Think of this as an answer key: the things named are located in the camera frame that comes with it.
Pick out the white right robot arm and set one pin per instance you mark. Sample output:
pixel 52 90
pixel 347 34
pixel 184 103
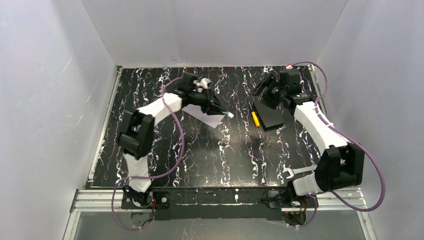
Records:
pixel 341 162

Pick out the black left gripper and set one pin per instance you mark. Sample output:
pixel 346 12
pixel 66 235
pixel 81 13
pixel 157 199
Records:
pixel 208 100

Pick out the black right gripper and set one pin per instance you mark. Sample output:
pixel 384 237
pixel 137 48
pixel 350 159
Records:
pixel 268 91

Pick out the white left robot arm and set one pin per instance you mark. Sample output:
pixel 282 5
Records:
pixel 136 133

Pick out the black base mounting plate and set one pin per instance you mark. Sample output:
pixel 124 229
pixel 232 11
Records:
pixel 277 206

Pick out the aluminium front rail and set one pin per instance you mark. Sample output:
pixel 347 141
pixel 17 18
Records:
pixel 99 200

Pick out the black flat box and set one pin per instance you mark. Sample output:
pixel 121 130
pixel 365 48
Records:
pixel 269 119

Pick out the green white glue stick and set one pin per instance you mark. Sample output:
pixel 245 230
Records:
pixel 229 115

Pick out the silver open-end wrench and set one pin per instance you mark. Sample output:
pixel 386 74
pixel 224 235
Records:
pixel 292 172

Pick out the yellow handled screwdriver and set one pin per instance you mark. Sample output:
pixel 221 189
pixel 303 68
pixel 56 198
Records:
pixel 254 116

